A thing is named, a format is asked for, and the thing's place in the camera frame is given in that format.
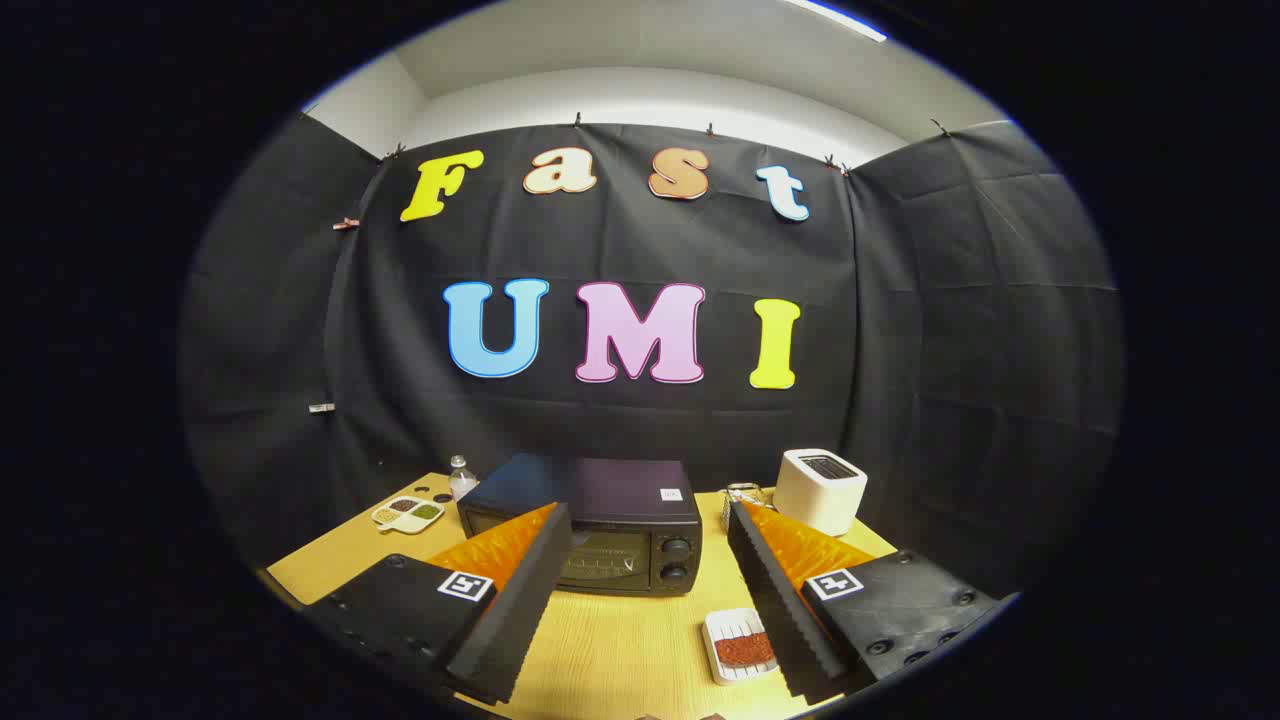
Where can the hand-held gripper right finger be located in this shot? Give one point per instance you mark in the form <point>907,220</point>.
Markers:
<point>775,610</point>

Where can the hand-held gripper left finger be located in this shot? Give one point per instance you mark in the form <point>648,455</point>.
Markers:
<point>520,610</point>

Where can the brown fried meat piece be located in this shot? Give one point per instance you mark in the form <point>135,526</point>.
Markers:
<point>742,651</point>

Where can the black toaster oven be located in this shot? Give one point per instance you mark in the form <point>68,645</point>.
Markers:
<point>630,490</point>

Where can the white pop-up toaster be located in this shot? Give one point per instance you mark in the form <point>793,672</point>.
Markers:
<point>815,495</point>

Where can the small white ribbed tray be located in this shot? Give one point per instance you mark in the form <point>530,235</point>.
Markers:
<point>722,623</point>

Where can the clear plastic water bottle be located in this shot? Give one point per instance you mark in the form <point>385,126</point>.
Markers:
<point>462,482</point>

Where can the white divided spice dish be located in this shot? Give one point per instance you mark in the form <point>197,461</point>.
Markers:
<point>408,514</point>

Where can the black backdrop cloth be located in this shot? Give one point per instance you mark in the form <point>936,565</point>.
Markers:
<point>900,330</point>

